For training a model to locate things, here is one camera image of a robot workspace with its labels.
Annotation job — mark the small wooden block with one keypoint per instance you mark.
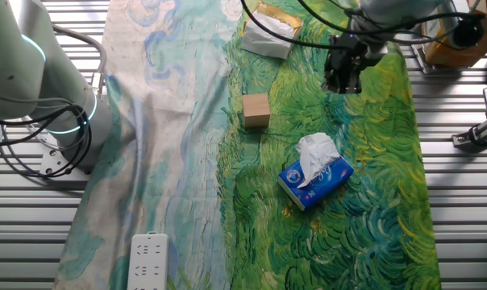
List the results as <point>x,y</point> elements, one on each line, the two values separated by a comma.
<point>256,109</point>

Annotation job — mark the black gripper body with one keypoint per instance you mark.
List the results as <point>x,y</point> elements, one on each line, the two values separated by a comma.
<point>344,54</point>

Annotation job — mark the grey cylinder with black cap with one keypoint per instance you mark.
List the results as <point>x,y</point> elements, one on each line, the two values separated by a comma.
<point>467,32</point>

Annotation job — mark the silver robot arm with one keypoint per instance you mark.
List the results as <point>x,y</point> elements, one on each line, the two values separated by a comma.
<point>30,68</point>

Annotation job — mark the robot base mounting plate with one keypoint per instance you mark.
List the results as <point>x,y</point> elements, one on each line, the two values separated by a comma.
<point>56,161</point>

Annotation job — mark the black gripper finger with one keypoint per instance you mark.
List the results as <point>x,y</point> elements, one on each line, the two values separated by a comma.
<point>353,85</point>
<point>334,85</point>

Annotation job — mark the white power strip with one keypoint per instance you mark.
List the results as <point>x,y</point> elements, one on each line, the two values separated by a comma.
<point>147,262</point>

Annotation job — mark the gold white snack packet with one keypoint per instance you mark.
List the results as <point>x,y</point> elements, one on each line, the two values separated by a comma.
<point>269,34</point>

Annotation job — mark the blue tissue pack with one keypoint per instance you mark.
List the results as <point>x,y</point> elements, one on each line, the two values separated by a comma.
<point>316,181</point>

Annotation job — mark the cardboard box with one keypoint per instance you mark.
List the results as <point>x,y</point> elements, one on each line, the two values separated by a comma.
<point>461,54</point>

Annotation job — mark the painted landscape print cloth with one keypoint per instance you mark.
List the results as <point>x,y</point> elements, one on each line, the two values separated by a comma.
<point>308,225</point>

